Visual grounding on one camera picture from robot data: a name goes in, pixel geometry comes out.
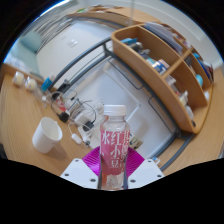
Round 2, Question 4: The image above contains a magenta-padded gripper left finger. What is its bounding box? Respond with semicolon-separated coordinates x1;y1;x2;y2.
59;146;103;189

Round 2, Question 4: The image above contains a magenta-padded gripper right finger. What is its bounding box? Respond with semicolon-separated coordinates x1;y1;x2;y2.
123;146;165;189

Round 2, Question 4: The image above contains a pink-labelled clear drink bottle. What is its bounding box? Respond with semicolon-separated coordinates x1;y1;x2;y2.
98;104;132;191

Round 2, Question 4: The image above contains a brown tree creature figurine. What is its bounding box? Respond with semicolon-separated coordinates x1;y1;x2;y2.
128;134;144;150

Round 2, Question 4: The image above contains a small white oval case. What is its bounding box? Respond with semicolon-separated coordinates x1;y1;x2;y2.
70;133;83;145

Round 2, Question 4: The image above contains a white paper cup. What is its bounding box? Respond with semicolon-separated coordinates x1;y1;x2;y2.
31;116;64;154

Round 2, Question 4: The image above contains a black power adapter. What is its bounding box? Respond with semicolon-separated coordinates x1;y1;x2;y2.
83;120;95;132

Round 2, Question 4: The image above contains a small black box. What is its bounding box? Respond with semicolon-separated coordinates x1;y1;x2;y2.
58;111;70;123

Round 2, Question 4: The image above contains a wooden wardrobe side panel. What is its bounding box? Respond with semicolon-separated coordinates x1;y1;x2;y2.
166;66;224;176

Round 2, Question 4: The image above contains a wooden shelf unit with items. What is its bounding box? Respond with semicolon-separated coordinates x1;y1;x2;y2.
110;21;215;135

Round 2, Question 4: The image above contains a small blue bottle white cap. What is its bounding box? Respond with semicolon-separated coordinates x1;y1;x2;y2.
40;74;56;93

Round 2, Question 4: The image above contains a teal cushion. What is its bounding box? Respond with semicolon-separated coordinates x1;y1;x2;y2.
19;31;43;53

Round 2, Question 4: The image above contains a grey metal desk frame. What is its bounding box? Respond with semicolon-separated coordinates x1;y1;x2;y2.
49;36;198;173

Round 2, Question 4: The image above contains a long wooden wall shelf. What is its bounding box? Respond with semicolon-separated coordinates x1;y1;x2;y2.
66;4;161;28

